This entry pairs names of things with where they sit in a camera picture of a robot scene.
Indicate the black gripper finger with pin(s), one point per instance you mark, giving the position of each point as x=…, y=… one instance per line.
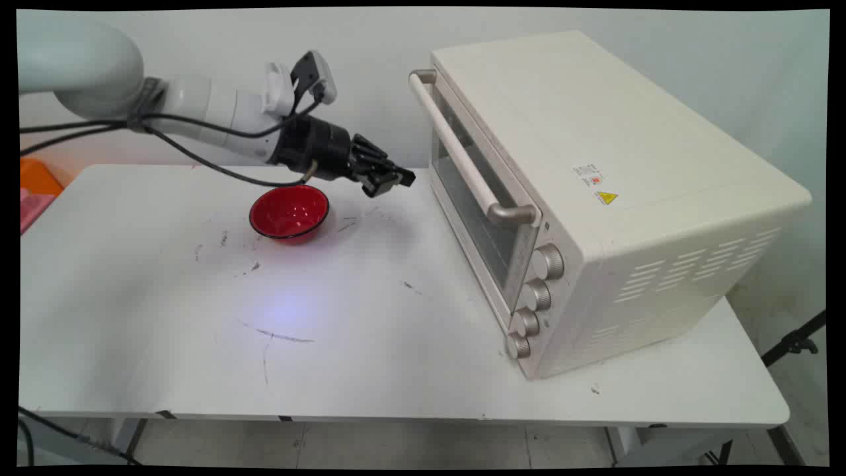
x=373, y=155
x=390, y=182

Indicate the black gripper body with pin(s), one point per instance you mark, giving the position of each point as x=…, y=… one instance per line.
x=314, y=149

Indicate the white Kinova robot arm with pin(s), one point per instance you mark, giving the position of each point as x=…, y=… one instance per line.
x=99, y=73

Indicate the red bowl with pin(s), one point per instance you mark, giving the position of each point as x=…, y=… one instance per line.
x=289, y=211

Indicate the silver oven knob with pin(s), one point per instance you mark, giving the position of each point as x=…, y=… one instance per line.
x=527, y=322
x=517, y=346
x=537, y=295
x=547, y=262

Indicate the white label sticker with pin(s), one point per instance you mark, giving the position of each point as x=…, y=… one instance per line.
x=588, y=176

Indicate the cream toaster oven body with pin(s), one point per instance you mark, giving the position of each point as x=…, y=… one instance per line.
x=595, y=119

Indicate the yellow warning sticker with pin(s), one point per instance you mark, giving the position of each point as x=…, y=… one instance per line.
x=606, y=198

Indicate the orange box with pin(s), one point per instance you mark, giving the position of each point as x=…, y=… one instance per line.
x=38, y=177

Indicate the pink box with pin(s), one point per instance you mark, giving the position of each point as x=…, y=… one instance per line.
x=33, y=208

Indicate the grey table leg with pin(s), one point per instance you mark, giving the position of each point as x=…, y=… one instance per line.
x=129, y=439

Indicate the black tripod stand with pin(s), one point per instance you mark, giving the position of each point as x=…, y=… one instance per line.
x=793, y=344

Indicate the black table leg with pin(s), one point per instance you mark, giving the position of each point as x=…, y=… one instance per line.
x=786, y=446

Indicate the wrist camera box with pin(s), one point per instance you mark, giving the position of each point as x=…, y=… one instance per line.
x=318, y=76

